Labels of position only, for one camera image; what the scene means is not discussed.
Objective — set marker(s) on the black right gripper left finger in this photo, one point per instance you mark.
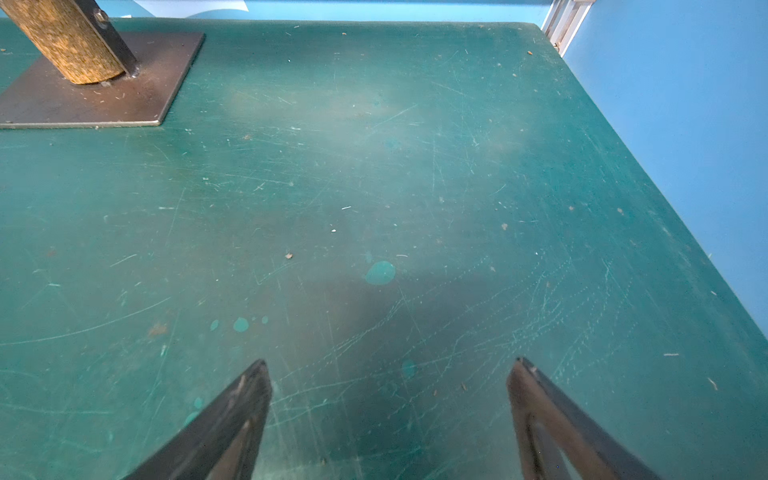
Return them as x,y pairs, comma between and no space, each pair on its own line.
223,440

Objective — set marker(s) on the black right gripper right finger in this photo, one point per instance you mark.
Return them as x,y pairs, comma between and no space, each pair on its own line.
553,432

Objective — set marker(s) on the pink cherry blossom tree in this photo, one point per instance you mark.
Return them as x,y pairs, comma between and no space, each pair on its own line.
77,37

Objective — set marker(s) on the dark metal tree base plate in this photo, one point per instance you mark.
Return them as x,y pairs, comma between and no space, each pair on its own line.
42,98

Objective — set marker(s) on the aluminium right corner post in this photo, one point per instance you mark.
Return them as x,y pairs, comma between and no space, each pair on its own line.
563,21

